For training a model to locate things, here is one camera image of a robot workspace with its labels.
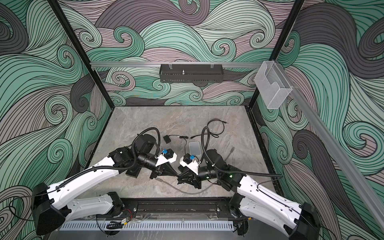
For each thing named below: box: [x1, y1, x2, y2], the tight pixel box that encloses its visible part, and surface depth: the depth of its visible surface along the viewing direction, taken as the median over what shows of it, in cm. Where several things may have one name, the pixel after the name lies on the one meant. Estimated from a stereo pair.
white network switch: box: [189, 141, 202, 156], surface depth 97 cm
